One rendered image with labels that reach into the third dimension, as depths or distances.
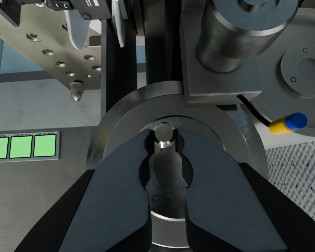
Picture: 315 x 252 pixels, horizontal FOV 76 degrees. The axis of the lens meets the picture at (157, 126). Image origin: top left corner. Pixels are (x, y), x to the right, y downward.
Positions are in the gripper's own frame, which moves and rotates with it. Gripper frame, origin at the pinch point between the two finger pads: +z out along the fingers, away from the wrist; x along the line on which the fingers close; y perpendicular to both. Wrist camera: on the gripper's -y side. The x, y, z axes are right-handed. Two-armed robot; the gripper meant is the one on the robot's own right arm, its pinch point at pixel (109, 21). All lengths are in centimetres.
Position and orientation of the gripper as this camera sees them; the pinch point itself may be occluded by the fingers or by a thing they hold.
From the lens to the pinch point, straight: 25.5
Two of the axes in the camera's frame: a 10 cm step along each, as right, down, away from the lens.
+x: 10.0, -0.5, -0.3
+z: 0.4, 2.0, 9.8
